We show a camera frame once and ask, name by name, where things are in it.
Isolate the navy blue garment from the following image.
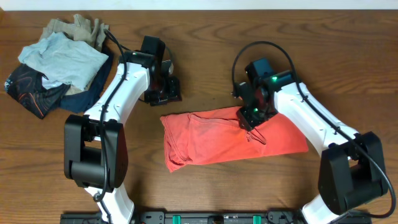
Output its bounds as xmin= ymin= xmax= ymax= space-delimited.
xmin=59 ymin=46 xmax=114 ymax=113

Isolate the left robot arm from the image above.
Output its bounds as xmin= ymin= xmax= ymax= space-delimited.
xmin=60 ymin=51 xmax=181 ymax=223

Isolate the light blue shirt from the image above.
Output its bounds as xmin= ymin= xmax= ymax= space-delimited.
xmin=18 ymin=32 xmax=108 ymax=91

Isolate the red printed t-shirt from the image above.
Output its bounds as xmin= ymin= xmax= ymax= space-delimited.
xmin=160 ymin=107 xmax=308 ymax=172

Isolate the black orange patterned garment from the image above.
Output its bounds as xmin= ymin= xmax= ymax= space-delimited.
xmin=4 ymin=63 xmax=70 ymax=119

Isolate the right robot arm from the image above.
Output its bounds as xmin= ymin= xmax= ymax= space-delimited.
xmin=232 ymin=70 xmax=393 ymax=223

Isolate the beige garment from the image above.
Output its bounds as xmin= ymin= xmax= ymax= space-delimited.
xmin=39 ymin=14 xmax=109 ymax=52

